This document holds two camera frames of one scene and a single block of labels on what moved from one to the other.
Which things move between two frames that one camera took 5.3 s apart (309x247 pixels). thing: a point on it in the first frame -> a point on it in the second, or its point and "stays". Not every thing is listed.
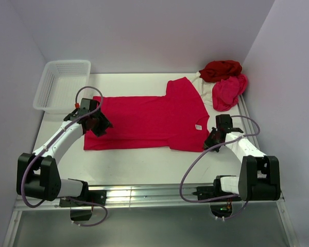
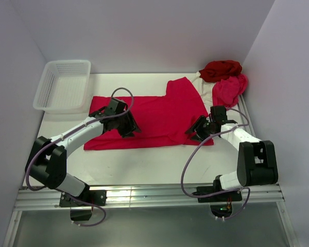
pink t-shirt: x=225 y=92 stays
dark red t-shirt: x=216 y=70 stays
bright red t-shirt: x=175 y=120 stays
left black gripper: x=105 y=124 -> x=132 y=126
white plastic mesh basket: x=63 y=86 stays
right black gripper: x=208 y=143 -> x=196 y=126
